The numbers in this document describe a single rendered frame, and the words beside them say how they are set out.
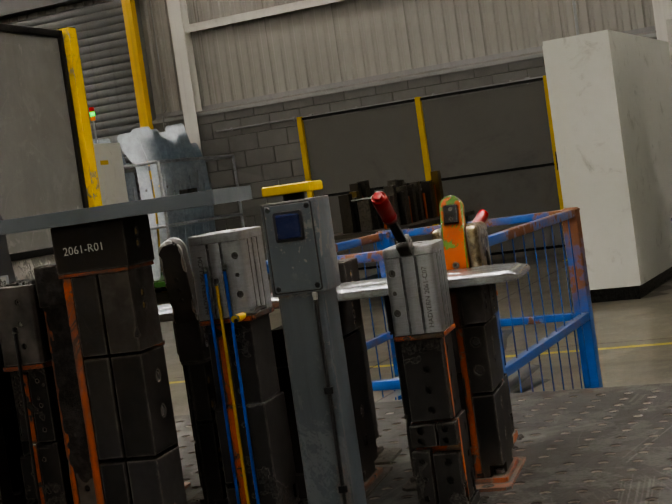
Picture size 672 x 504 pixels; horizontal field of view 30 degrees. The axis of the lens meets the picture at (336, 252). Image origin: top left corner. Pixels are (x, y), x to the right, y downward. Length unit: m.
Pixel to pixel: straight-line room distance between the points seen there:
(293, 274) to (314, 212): 0.08
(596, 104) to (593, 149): 0.33
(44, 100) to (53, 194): 0.40
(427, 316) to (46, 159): 3.89
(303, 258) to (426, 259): 0.20
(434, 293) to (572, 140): 8.00
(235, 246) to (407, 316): 0.25
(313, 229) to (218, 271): 0.25
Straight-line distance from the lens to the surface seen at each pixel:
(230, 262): 1.68
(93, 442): 1.63
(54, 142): 5.46
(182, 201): 1.50
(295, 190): 1.49
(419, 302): 1.62
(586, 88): 9.56
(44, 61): 5.51
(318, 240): 1.48
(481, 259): 1.96
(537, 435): 2.10
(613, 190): 9.54
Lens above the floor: 1.15
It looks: 3 degrees down
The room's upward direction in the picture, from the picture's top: 8 degrees counter-clockwise
